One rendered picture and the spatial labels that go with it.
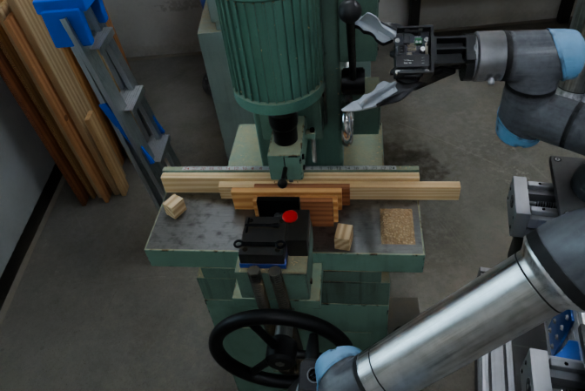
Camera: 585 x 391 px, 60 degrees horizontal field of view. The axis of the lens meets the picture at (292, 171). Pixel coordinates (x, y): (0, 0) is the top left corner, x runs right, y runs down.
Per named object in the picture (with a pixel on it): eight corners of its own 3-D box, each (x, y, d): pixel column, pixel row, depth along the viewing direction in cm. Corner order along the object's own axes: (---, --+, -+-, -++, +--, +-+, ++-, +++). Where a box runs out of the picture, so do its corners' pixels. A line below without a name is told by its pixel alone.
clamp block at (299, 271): (239, 298, 103) (231, 272, 97) (250, 246, 113) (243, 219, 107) (312, 300, 101) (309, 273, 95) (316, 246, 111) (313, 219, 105)
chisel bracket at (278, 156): (272, 185, 110) (266, 156, 104) (279, 144, 120) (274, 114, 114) (305, 185, 109) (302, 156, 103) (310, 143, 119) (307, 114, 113)
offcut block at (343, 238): (349, 251, 105) (349, 239, 103) (334, 248, 106) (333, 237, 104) (353, 236, 108) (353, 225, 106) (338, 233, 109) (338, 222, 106)
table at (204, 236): (136, 303, 108) (127, 286, 104) (174, 199, 130) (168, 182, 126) (428, 313, 100) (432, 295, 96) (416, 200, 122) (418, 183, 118)
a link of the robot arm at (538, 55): (577, 95, 76) (595, 43, 70) (500, 96, 77) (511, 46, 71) (561, 66, 81) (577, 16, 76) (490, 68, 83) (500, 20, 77)
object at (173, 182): (165, 192, 123) (159, 178, 120) (167, 186, 125) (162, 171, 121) (418, 193, 115) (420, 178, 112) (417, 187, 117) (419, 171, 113)
